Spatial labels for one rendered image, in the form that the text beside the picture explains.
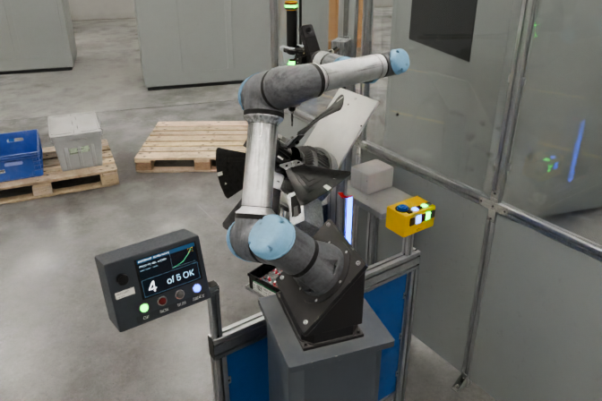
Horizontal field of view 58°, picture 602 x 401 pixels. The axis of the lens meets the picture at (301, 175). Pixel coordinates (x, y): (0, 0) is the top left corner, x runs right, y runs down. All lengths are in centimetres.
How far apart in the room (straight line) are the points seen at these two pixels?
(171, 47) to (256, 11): 124
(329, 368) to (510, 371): 129
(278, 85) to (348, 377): 82
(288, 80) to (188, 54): 617
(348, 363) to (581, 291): 104
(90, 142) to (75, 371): 231
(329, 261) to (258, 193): 27
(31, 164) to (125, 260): 351
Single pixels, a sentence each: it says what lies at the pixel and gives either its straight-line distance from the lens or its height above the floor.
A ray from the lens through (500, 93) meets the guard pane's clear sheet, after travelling 225.
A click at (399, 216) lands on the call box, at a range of 202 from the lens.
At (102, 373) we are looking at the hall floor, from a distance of 304.
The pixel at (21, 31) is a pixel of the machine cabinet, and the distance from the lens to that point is 918.
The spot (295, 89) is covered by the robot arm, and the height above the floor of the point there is 163.
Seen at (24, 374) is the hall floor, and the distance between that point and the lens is 319.
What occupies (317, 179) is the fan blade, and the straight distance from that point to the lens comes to 197.
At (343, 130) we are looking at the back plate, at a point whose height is 123.
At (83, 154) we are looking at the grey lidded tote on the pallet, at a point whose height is 27.
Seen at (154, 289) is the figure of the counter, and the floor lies 115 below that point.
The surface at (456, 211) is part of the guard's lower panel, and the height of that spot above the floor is 87.
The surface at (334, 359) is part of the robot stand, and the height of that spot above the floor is 99.
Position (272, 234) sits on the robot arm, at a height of 133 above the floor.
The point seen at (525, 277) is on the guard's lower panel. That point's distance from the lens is 240.
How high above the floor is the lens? 203
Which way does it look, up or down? 25 degrees down
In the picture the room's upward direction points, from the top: straight up
